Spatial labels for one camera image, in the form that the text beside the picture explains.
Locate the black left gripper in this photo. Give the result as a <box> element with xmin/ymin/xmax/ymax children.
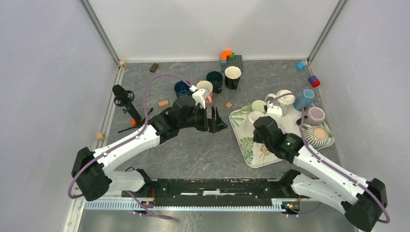
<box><xmin>178</xmin><ymin>103</ymin><xmax>227</xmax><ymax>133</ymax></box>

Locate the light green mug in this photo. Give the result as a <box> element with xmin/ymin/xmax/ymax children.
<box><xmin>240</xmin><ymin>100</ymin><xmax>267</xmax><ymax>115</ymax></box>

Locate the pink mug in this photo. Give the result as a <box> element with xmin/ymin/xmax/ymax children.
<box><xmin>196</xmin><ymin>80</ymin><xmax>213</xmax><ymax>104</ymax></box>

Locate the dark green mug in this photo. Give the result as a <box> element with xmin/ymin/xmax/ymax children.
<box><xmin>205</xmin><ymin>71</ymin><xmax>223</xmax><ymax>94</ymax></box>

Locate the black octagonal mug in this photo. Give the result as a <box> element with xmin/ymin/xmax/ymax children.
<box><xmin>224</xmin><ymin>66</ymin><xmax>242</xmax><ymax>90</ymax></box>

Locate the dark blue mug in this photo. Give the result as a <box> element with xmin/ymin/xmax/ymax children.
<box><xmin>174</xmin><ymin>81</ymin><xmax>193</xmax><ymax>99</ymax></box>

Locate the white ribbed mug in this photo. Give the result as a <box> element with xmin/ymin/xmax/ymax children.
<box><xmin>243</xmin><ymin>111</ymin><xmax>265</xmax><ymax>137</ymax></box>

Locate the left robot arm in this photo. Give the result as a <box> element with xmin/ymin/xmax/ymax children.
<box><xmin>68</xmin><ymin>96</ymin><xmax>227</xmax><ymax>202</ymax></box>

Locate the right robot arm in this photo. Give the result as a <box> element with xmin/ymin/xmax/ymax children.
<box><xmin>253</xmin><ymin>116</ymin><xmax>390</xmax><ymax>232</ymax></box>

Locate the cream upside-down mug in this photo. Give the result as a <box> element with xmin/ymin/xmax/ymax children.
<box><xmin>265</xmin><ymin>89</ymin><xmax>295</xmax><ymax>117</ymax></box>

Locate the lilac mug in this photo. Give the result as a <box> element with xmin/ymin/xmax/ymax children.
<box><xmin>296</xmin><ymin>107</ymin><xmax>326</xmax><ymax>126</ymax></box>

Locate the white striped mug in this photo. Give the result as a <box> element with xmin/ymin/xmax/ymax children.
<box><xmin>304</xmin><ymin>124</ymin><xmax>329</xmax><ymax>149</ymax></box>

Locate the light blue mug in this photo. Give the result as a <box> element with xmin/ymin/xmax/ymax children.
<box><xmin>293</xmin><ymin>89</ymin><xmax>315</xmax><ymax>112</ymax></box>

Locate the small tan wooden cube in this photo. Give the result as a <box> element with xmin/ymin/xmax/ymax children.
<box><xmin>225</xmin><ymin>102</ymin><xmax>233</xmax><ymax>110</ymax></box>

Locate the floral white tray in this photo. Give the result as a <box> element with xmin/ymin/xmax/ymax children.
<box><xmin>228</xmin><ymin>102</ymin><xmax>336</xmax><ymax>169</ymax></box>

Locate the orange wooden block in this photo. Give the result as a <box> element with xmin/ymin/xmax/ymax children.
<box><xmin>158</xmin><ymin>100</ymin><xmax>170</xmax><ymax>108</ymax></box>

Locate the grey lego baseplate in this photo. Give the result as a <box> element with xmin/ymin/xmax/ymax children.
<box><xmin>221</xmin><ymin>55</ymin><xmax>244</xmax><ymax>73</ymax></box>

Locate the purple and red block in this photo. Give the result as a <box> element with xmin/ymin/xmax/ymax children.
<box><xmin>308</xmin><ymin>75</ymin><xmax>321</xmax><ymax>88</ymax></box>

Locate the orange curved lego brick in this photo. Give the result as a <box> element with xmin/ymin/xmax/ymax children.
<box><xmin>220</xmin><ymin>50</ymin><xmax>234</xmax><ymax>60</ymax></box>

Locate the light blue block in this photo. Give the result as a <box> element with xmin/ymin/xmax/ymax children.
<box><xmin>296</xmin><ymin>60</ymin><xmax>308</xmax><ymax>70</ymax></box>

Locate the brown block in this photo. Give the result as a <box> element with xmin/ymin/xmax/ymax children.
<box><xmin>149</xmin><ymin>63</ymin><xmax>159</xmax><ymax>73</ymax></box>

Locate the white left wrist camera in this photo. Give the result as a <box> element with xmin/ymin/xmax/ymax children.
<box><xmin>192</xmin><ymin>88</ymin><xmax>209</xmax><ymax>109</ymax></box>

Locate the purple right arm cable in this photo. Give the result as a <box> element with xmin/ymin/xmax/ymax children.
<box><xmin>267</xmin><ymin>93</ymin><xmax>391</xmax><ymax>224</ymax></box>

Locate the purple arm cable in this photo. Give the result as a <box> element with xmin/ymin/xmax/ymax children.
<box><xmin>267</xmin><ymin>93</ymin><xmax>391</xmax><ymax>224</ymax></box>
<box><xmin>67</xmin><ymin>73</ymin><xmax>197</xmax><ymax>220</ymax></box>

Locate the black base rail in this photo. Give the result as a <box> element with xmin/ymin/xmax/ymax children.
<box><xmin>121</xmin><ymin>178</ymin><xmax>300</xmax><ymax>207</ymax></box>

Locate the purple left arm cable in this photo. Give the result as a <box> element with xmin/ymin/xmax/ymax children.
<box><xmin>67</xmin><ymin>73</ymin><xmax>197</xmax><ymax>220</ymax></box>

